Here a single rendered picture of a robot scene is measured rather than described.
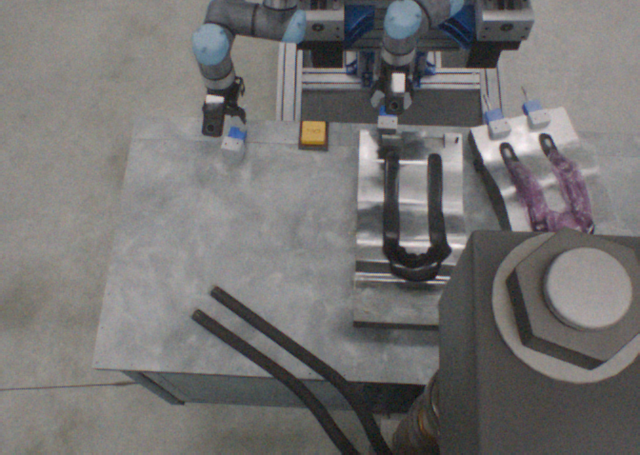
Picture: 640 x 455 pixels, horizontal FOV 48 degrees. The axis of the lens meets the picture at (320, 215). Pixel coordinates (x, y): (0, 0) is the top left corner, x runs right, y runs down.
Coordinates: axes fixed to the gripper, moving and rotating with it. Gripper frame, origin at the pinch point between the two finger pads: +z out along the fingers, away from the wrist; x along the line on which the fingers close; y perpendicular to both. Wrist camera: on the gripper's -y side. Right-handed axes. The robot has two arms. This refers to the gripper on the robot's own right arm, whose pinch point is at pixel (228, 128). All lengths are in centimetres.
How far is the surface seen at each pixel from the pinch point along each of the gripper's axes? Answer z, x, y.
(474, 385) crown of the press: -107, -55, -71
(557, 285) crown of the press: -113, -59, -64
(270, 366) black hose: 6, -26, -55
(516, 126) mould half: 7, -72, 21
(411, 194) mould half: 4.3, -48.9, -5.6
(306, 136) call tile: 8.9, -18.4, 6.9
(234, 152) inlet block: 8.6, -1.2, -2.3
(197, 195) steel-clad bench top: 12.7, 5.9, -14.8
